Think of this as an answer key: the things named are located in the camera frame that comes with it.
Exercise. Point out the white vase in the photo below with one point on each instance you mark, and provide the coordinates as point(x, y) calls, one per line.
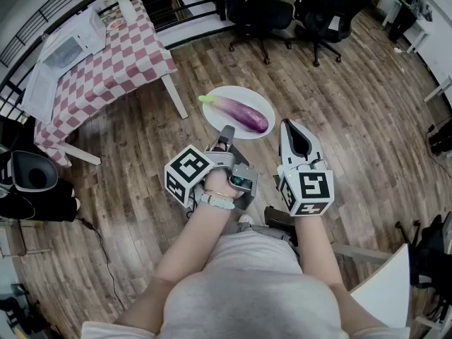
point(127, 9)

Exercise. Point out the person's left forearm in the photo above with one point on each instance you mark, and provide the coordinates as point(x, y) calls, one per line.
point(197, 238)

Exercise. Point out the purple eggplant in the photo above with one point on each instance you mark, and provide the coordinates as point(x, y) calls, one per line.
point(243, 113)

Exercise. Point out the black waist pouch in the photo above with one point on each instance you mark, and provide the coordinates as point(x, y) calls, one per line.
point(280, 221)

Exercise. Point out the black metal railing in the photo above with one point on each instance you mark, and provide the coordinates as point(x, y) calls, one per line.
point(42, 16)

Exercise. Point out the grey round device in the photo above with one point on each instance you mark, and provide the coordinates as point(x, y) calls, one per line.
point(33, 171)

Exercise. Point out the black chair left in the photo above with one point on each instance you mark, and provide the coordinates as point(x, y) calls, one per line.
point(49, 203)

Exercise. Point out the white round plate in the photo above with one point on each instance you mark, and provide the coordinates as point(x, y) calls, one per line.
point(247, 94)

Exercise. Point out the person's right forearm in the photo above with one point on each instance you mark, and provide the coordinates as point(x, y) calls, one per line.
point(314, 249)

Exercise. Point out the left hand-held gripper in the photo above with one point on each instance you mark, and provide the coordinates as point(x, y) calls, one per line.
point(183, 175)

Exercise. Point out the person's white shoe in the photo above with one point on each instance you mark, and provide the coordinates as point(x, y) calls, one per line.
point(246, 219)

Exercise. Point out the person's grey trousers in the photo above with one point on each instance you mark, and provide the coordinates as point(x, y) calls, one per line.
point(254, 232)

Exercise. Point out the red white checkered tablecloth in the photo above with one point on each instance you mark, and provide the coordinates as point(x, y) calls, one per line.
point(116, 65)

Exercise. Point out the black office chair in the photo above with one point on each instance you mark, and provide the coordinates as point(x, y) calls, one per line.
point(328, 16)
point(257, 16)

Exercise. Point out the white table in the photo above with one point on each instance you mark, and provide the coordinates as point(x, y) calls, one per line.
point(174, 94)

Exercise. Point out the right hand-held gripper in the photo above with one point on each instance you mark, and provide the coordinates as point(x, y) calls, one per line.
point(310, 189)

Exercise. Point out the person's grey shirt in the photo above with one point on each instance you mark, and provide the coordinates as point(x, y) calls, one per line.
point(247, 288)

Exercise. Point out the person's left hand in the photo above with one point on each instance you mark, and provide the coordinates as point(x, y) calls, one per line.
point(217, 182)

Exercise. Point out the white microwave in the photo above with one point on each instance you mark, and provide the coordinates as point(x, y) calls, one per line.
point(79, 27)

